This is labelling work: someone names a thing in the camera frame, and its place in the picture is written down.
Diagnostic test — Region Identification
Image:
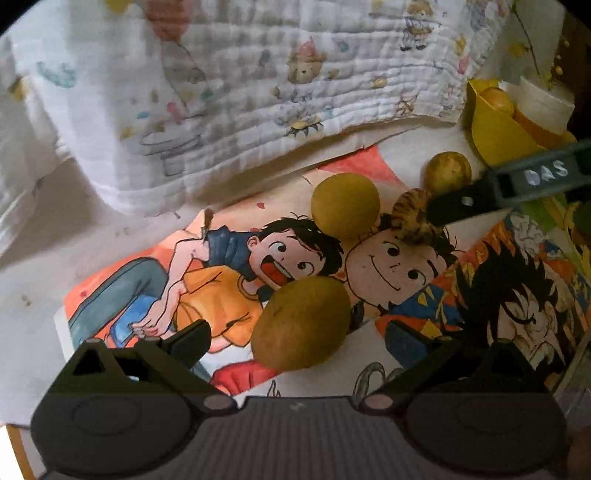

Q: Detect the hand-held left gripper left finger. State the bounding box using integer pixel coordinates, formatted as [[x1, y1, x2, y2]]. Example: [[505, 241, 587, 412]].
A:
[[54, 319, 236, 414]]

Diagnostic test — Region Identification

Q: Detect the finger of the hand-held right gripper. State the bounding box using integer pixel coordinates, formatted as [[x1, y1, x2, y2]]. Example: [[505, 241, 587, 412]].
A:
[[427, 140, 591, 228]]

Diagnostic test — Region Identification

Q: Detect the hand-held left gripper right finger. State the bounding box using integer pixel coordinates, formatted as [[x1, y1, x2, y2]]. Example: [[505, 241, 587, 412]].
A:
[[360, 319, 550, 412]]

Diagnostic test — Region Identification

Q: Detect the small striped brown nut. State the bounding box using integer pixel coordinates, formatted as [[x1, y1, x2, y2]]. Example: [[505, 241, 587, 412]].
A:
[[392, 188, 448, 245]]

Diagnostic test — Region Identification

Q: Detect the brown oval fruit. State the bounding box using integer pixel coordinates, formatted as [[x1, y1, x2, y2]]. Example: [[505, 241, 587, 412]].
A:
[[250, 276, 352, 372]]

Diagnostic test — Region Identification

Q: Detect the grey metal tray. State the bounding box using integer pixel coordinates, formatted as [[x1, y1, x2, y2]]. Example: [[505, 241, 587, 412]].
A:
[[551, 342, 591, 432]]

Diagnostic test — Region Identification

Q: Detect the yellow plastic bowl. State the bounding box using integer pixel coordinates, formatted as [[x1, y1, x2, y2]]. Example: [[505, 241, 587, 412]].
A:
[[466, 78, 578, 168]]

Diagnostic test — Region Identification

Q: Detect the two boys cartoon poster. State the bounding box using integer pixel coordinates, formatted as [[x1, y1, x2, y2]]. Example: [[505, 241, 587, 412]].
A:
[[55, 144, 467, 398]]

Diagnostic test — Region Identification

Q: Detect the green pear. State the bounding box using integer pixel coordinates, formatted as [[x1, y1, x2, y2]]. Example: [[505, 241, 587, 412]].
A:
[[424, 151, 473, 197]]

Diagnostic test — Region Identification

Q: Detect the small yellow fruit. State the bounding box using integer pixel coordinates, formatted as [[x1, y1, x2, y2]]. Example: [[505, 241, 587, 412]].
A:
[[480, 88, 515, 117]]

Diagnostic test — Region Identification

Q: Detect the white and orange jar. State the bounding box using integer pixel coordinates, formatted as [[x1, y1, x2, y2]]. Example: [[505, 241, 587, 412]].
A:
[[510, 76, 575, 145]]

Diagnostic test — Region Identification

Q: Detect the spiky-haired figure cartoon poster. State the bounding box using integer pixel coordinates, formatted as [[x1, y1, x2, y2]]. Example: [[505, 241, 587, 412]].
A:
[[374, 208, 591, 393]]

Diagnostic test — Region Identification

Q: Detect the colourful hanging ornament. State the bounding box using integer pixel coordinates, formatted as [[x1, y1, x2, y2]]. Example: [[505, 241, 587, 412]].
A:
[[507, 0, 572, 90]]

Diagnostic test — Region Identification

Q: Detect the yellow round fruit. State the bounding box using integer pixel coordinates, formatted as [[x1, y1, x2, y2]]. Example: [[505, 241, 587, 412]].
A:
[[310, 173, 382, 240]]

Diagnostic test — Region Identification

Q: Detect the white printed blanket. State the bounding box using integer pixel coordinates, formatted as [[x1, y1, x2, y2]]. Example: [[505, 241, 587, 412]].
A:
[[9, 0, 514, 219], [0, 36, 93, 259]]

